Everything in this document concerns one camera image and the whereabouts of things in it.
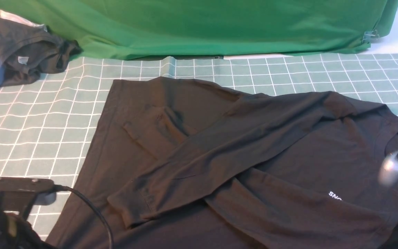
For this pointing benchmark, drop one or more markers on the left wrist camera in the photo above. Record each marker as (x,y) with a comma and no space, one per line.
(17,191)

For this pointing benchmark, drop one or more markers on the green backdrop cloth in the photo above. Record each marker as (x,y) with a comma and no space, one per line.
(132,29)

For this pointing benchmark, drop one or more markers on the metal binder clip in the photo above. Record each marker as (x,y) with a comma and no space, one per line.
(371,37)

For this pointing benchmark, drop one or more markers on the teal grid-pattern tablecloth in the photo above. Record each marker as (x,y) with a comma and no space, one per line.
(46,127)

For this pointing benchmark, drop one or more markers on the white cloth behind pile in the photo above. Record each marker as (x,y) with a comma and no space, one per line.
(15,18)

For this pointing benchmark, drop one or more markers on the crumpled dark brown shirt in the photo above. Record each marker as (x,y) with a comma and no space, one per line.
(27,52)

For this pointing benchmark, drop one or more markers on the dark gray long-sleeve shirt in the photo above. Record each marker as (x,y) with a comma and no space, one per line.
(188,164)

